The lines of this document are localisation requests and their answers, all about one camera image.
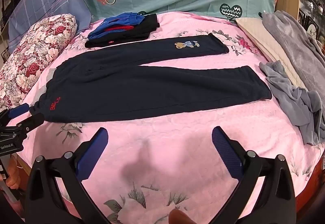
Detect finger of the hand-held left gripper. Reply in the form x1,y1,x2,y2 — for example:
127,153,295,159
0,103,30,125
15,112,46,138

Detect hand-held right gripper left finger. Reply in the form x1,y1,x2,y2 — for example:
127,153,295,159
24,127,115,224

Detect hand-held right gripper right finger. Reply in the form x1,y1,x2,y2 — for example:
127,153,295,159
211,126,297,224

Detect navy blue pants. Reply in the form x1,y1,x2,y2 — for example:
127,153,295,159
29,33,273,123

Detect person's left hand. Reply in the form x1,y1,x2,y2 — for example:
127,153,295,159
4,159,20,188

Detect person's right hand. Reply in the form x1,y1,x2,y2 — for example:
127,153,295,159
169,209,195,224

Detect pink floral blanket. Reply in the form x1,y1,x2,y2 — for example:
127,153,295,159
5,12,325,224

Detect red floral pillow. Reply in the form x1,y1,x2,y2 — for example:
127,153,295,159
0,14,78,113

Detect grey crumpled garment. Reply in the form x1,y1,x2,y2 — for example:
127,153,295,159
259,60,325,146

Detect cream quilted blanket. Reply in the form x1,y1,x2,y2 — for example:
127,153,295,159
235,17,309,90

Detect folded red garment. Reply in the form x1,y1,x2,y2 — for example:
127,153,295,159
103,24,134,34

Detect folded blue garment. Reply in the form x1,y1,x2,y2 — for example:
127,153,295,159
88,12,146,39

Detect grey fleece blanket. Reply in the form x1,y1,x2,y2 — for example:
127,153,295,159
261,10,325,102

